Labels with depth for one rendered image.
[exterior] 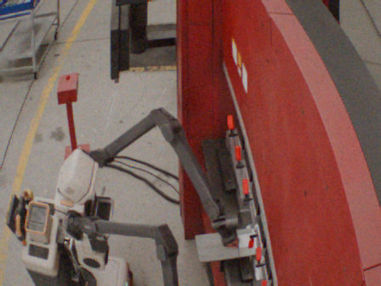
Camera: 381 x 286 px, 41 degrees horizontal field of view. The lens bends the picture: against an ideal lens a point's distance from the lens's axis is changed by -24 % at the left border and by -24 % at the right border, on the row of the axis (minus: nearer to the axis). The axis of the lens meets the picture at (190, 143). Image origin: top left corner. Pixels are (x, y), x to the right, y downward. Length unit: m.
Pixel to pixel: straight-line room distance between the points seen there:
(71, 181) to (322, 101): 1.41
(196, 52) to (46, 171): 1.97
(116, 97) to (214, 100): 1.99
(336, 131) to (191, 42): 1.74
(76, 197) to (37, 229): 0.50
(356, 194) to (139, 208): 3.15
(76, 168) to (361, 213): 1.67
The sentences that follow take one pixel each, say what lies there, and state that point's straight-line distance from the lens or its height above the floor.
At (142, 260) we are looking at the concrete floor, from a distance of 4.03.
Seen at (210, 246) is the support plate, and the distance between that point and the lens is 2.84.
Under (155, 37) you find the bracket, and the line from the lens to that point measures 3.73.
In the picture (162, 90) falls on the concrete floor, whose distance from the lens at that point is 5.24.
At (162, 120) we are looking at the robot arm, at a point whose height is 1.49.
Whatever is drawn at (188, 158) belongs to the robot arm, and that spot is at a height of 1.38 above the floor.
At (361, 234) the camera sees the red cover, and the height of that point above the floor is 2.30.
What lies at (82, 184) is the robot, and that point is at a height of 1.35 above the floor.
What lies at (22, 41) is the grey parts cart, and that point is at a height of 0.33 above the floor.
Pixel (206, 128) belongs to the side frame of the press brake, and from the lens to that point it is 3.46.
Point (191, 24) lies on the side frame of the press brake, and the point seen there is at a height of 1.65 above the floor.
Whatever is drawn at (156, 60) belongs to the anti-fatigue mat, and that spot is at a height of 0.01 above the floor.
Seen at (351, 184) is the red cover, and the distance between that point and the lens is 1.34.
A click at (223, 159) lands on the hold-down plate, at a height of 0.91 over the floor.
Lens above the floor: 3.24
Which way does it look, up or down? 43 degrees down
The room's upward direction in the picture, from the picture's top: straight up
